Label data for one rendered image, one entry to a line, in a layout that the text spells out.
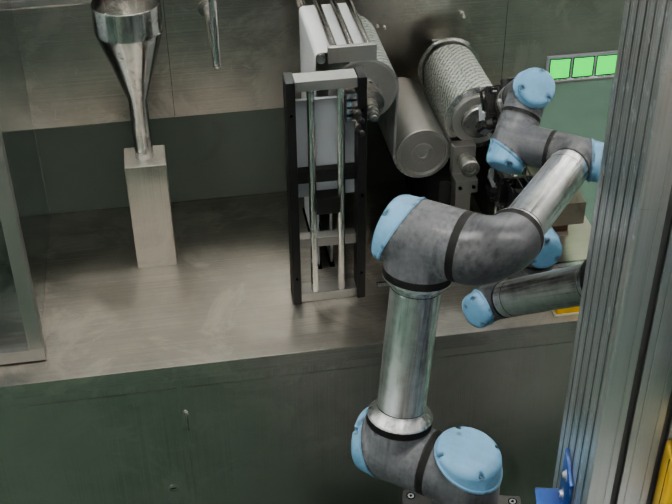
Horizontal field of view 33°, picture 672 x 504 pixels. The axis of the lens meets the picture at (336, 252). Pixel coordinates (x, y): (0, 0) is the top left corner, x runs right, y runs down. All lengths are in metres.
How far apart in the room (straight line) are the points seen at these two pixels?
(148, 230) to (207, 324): 0.27
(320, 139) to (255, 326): 0.43
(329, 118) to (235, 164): 0.58
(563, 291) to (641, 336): 0.80
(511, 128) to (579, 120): 3.02
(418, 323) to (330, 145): 0.58
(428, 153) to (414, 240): 0.73
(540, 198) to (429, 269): 0.23
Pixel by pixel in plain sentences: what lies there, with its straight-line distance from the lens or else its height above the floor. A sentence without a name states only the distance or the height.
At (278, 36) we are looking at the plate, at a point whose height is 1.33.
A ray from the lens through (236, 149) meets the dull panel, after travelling 2.79.
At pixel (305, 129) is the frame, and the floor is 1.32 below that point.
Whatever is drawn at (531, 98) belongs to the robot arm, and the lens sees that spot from 2.12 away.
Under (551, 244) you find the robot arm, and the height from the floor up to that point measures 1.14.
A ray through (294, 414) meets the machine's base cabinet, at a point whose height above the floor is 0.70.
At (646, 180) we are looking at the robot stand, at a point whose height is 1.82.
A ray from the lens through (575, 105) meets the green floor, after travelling 5.26.
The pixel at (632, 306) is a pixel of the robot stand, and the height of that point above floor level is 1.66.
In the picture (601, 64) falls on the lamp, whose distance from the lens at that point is 2.90.
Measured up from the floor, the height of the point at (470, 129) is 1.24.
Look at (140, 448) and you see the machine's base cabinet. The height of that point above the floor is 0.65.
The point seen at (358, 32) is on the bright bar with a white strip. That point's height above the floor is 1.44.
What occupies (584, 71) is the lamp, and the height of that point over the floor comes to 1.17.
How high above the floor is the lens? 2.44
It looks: 36 degrees down
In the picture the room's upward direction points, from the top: 1 degrees counter-clockwise
